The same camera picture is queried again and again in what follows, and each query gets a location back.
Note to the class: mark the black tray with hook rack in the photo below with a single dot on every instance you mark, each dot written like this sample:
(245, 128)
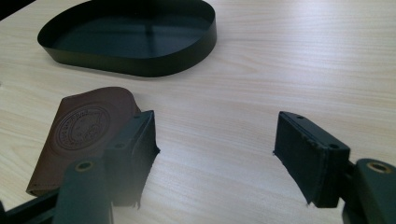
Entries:
(130, 62)

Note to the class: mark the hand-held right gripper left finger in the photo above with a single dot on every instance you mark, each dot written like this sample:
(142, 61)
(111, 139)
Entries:
(137, 155)

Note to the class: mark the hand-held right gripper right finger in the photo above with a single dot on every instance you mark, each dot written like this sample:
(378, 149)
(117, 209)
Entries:
(308, 158)

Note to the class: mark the brown leather pouch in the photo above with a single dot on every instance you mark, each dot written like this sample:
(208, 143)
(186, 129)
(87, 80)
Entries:
(77, 124)

